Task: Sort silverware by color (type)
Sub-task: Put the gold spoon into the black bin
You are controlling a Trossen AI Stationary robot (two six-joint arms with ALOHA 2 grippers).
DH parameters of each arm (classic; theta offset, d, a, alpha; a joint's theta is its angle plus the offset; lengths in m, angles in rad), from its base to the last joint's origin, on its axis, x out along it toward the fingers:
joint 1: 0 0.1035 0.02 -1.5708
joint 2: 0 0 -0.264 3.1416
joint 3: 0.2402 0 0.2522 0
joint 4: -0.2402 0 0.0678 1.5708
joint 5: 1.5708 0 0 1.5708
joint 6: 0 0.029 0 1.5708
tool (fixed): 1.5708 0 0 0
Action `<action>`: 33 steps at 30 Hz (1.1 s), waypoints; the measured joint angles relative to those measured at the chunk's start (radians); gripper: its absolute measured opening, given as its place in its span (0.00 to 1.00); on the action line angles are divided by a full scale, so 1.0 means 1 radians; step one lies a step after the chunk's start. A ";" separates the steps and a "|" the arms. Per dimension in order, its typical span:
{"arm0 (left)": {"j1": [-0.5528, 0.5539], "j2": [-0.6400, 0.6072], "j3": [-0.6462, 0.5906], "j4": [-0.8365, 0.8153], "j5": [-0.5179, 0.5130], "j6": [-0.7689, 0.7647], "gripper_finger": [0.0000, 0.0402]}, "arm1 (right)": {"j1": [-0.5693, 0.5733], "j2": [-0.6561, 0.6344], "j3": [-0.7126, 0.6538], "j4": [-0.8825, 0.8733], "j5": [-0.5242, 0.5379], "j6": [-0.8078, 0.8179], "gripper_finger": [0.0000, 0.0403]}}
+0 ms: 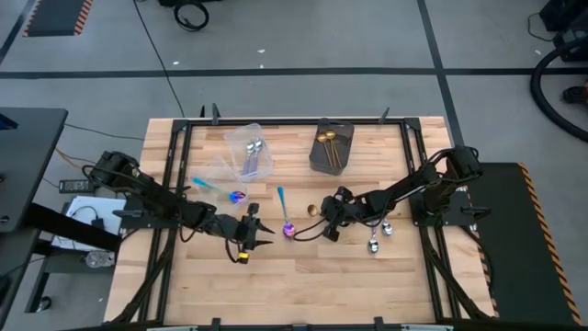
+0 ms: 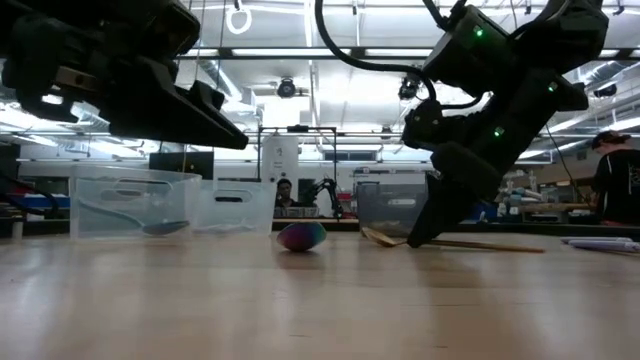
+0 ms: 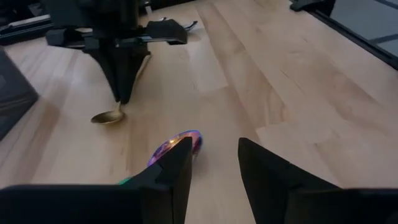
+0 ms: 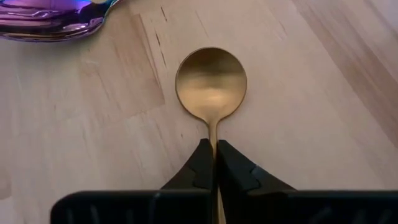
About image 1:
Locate clear water bottle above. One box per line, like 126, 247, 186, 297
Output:
84, 250, 116, 269

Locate white board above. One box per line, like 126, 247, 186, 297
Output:
50, 194, 128, 253

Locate coiled black cable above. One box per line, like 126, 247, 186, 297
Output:
172, 1, 210, 33

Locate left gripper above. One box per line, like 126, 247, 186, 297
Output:
223, 214, 277, 252

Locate thick black hose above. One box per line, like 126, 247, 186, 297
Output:
529, 35, 588, 143

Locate black rolling stand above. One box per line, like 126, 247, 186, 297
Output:
0, 227, 116, 331

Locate long thin floor cable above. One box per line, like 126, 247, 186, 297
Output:
132, 0, 187, 119

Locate black equipment boxes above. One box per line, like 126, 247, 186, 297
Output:
537, 0, 588, 63

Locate dark grey plastic container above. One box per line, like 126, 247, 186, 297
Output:
308, 117, 356, 177

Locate large clear plastic container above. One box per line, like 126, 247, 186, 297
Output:
223, 122, 274, 183

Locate black aluminium table frame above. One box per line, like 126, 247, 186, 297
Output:
109, 103, 495, 328

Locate black metal beam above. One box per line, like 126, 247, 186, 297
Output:
22, 201, 121, 253

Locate short thin floor cable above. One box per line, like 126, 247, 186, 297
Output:
62, 121, 146, 142

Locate black looping cable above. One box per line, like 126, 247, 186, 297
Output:
292, 214, 333, 244

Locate black cable with yellow tag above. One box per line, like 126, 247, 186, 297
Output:
222, 236, 253, 266

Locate small black hazard-striped mat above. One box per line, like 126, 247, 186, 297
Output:
21, 0, 94, 39

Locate large black hazard-striped mat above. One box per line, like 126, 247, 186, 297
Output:
460, 161, 583, 327

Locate small black device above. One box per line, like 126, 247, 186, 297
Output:
561, 84, 588, 105

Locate black desk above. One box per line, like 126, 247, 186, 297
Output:
0, 106, 69, 234

